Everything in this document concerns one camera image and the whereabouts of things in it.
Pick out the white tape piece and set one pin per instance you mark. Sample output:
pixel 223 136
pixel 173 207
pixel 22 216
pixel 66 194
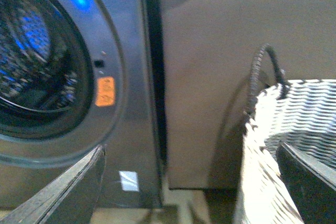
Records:
pixel 129 181

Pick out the grey front-load washing machine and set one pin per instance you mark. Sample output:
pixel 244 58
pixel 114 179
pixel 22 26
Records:
pixel 52 54

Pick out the orange warning sticker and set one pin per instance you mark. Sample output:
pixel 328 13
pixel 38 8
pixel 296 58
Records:
pixel 105 92

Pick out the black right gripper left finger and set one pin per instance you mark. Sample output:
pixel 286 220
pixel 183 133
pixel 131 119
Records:
pixel 70 198

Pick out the white woven laundry basket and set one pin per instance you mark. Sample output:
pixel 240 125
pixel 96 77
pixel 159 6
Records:
pixel 298 112

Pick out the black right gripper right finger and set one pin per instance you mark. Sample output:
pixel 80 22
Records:
pixel 309 182

